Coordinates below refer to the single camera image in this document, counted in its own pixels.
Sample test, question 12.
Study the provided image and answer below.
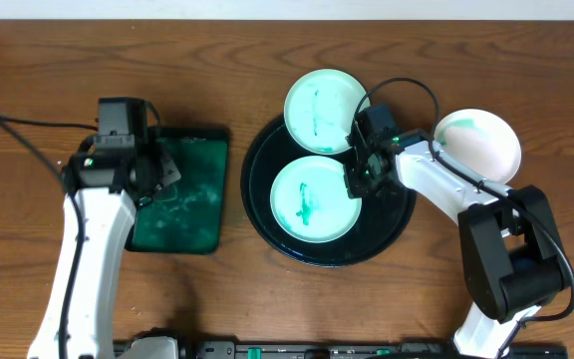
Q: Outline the mint plate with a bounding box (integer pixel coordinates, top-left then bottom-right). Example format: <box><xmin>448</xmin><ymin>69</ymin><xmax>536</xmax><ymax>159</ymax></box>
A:
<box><xmin>283</xmin><ymin>69</ymin><xmax>366</xmax><ymax>156</ymax></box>
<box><xmin>269</xmin><ymin>156</ymin><xmax>362</xmax><ymax>244</ymax></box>

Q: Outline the white plate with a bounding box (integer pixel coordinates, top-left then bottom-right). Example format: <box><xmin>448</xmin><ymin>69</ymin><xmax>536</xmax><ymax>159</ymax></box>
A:
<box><xmin>434</xmin><ymin>109</ymin><xmax>522</xmax><ymax>183</ymax></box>

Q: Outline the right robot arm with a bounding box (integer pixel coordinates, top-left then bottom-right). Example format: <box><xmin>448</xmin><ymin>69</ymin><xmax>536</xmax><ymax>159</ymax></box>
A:
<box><xmin>346</xmin><ymin>126</ymin><xmax>574</xmax><ymax>358</ymax></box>

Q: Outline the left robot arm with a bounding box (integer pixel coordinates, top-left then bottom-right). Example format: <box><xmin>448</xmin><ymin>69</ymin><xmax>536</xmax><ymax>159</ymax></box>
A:
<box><xmin>28</xmin><ymin>135</ymin><xmax>179</xmax><ymax>358</ymax></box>

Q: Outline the round black tray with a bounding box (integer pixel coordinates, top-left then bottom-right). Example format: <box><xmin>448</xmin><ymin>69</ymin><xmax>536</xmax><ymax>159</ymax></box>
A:
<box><xmin>240</xmin><ymin>116</ymin><xmax>417</xmax><ymax>267</ymax></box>

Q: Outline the green rectangular tray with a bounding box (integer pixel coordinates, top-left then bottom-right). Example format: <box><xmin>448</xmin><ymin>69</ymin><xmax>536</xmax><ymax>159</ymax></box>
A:
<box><xmin>126</xmin><ymin>128</ymin><xmax>229</xmax><ymax>255</ymax></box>

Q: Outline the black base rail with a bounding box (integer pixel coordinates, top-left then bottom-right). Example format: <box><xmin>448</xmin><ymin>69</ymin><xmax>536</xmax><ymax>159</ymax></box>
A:
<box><xmin>112</xmin><ymin>328</ymin><xmax>569</xmax><ymax>359</ymax></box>

